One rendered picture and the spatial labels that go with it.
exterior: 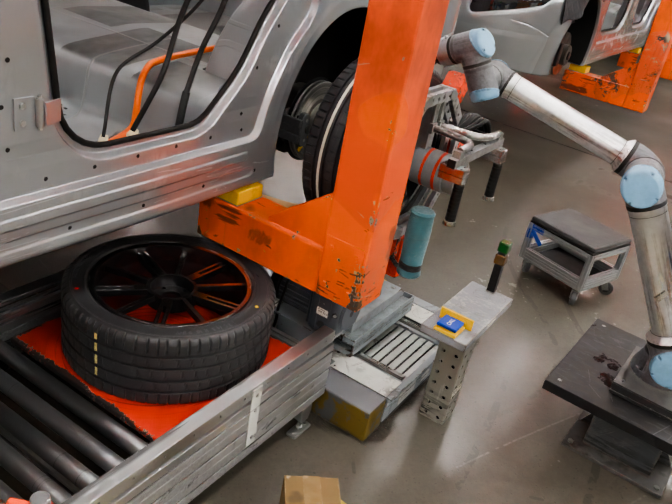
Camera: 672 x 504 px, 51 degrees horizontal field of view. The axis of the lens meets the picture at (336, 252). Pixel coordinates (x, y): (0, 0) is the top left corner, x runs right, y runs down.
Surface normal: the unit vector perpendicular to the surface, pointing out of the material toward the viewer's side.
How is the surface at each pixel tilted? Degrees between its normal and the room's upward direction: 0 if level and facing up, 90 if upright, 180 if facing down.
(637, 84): 90
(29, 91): 90
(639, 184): 86
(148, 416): 0
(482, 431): 0
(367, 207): 90
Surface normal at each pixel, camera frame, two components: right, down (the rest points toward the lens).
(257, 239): -0.55, 0.30
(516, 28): 0.00, 0.46
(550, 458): 0.17, -0.87
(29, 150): 0.81, 0.40
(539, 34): 0.30, 0.50
